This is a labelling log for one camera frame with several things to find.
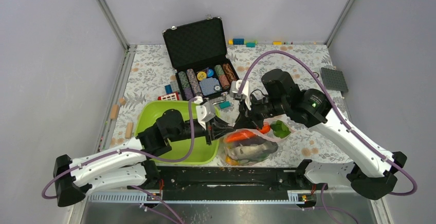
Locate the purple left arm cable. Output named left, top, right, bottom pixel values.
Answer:
left=41, top=96, right=203, bottom=224

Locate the dark grey building baseplate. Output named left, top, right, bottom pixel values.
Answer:
left=321, top=67, right=349, bottom=93

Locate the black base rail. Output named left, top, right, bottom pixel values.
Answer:
left=114, top=166, right=323, bottom=202

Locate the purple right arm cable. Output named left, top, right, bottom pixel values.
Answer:
left=237, top=50, right=419, bottom=224

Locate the floral tablecloth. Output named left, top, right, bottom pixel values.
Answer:
left=110, top=45, right=350, bottom=167

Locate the blue toy brick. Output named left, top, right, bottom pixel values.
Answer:
left=165, top=85, right=173, bottom=95

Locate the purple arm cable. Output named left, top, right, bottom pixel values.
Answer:
left=41, top=96, right=203, bottom=224
left=237, top=50, right=419, bottom=224

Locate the black poker chip case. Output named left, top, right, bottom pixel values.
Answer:
left=162, top=16, right=239, bottom=101

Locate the grey toy fish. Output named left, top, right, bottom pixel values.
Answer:
left=228, top=143, right=277, bottom=160

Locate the teal block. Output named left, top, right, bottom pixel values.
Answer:
left=219, top=101, right=231, bottom=109

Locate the blue yellow brick row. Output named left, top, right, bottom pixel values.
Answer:
left=228, top=38, right=258, bottom=48

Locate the green plastic tray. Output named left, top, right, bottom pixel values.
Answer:
left=135, top=101, right=219, bottom=165

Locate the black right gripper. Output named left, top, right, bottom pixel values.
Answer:
left=234, top=91, right=288, bottom=130

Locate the small wooden block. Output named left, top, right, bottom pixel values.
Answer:
left=124, top=122, right=134, bottom=139

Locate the clear pink zip top bag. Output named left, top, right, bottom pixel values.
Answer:
left=219, top=137, right=288, bottom=166

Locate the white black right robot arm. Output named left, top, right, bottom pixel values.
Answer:
left=231, top=69, right=407, bottom=200

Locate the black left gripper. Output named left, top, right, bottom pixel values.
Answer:
left=169, top=116, right=236, bottom=145

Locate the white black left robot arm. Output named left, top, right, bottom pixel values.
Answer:
left=50, top=101, right=234, bottom=207

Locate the red white toy piece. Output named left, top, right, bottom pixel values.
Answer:
left=157, top=92, right=180, bottom=101

